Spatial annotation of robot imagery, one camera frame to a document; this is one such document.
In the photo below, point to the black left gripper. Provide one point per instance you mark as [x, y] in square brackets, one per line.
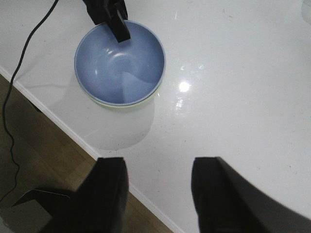
[113, 11]

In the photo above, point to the blue bowl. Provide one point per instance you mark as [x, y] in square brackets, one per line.
[100, 59]

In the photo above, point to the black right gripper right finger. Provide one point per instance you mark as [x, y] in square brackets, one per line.
[226, 202]

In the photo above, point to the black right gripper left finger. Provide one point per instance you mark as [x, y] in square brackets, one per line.
[97, 206]

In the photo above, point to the green bowl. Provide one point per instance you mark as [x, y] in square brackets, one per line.
[122, 95]

